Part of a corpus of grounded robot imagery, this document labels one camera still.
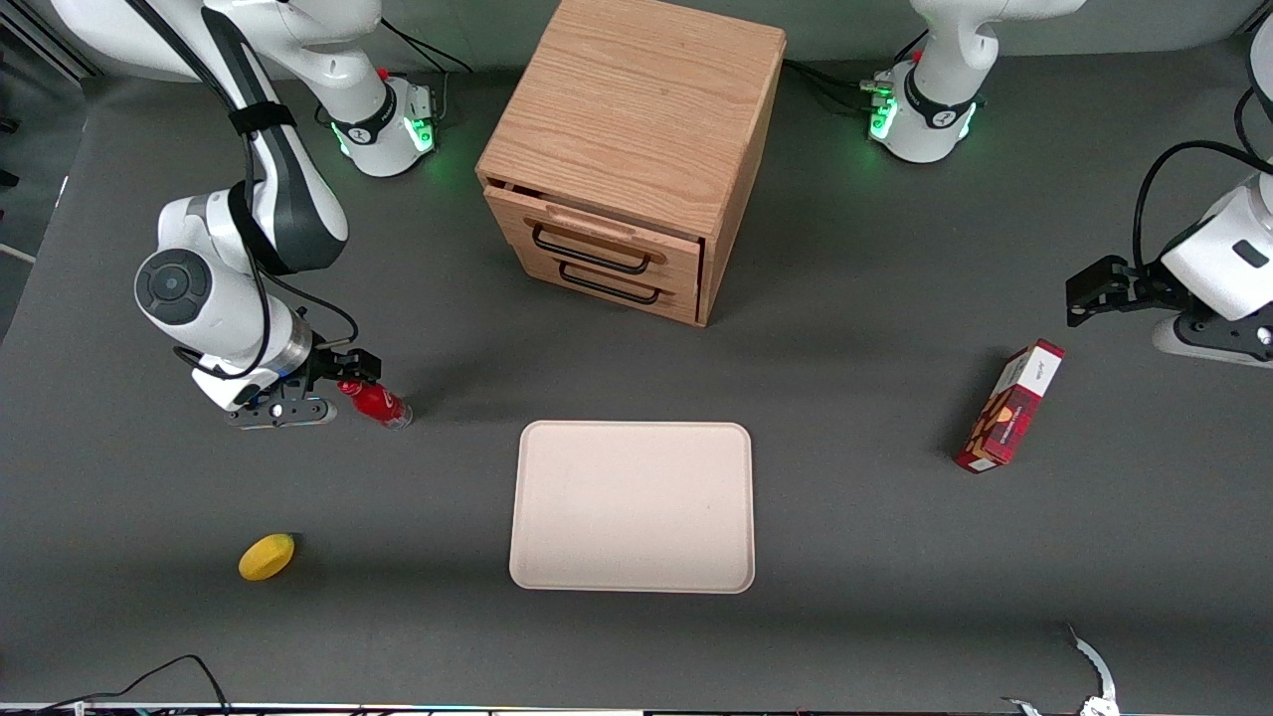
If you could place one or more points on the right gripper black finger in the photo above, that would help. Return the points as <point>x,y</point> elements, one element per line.
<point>326,390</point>
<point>362,365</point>

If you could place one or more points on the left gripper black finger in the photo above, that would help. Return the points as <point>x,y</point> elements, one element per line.
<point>1094,281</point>
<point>1079,314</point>

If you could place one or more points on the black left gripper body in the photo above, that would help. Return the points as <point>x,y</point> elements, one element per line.
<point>1137,282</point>

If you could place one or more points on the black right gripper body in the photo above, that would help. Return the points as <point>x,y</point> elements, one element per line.
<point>324,365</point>

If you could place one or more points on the red coke bottle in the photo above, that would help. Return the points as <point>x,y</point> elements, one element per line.
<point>383,403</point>

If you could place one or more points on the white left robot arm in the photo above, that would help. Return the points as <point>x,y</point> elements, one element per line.
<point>935,119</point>

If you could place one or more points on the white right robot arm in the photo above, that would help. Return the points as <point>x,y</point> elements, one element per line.
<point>199,288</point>

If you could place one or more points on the cream rectangular tray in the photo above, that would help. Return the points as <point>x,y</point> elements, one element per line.
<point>636,507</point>

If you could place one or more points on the red snack box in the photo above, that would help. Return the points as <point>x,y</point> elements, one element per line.
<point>1009,413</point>

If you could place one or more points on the yellow toy lemon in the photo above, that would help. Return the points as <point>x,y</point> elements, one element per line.
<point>267,559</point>

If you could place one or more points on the wooden drawer front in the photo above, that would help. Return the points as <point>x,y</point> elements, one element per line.
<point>686,257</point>
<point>686,303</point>

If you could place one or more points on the white curved plastic strip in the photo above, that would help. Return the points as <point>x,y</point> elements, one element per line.
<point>1094,661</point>

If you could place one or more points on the wooden drawer cabinet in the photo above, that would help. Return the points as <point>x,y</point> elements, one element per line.
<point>636,99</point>

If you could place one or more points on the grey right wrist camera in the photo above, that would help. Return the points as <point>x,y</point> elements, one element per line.
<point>283,410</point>

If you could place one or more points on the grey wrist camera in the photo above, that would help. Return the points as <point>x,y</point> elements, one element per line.
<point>1208,343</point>
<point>283,410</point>

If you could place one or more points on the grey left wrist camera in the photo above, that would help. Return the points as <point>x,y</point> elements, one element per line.
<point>1208,343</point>

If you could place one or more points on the grey metal rail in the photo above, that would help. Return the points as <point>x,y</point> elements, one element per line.
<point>50,50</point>

